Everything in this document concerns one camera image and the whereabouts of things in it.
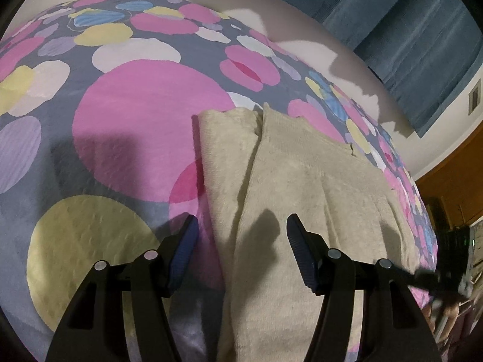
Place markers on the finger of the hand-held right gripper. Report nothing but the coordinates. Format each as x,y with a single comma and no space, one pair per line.
417,278

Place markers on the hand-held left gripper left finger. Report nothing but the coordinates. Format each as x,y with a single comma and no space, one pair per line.
182,250

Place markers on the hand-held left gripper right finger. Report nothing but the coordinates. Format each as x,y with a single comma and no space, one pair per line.
302,250

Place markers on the beige knit sweater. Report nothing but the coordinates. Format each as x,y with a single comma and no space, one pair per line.
302,181

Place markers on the person's right hand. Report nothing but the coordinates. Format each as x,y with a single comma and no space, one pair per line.
451,313

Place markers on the brown wooden furniture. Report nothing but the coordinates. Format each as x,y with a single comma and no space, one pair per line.
452,181

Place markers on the dotted pink grey bedsheet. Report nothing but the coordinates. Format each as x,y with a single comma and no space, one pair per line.
113,128

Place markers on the teal curtain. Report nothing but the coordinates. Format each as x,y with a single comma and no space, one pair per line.
407,26

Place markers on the wall switch plate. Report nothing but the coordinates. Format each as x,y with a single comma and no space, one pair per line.
474,100

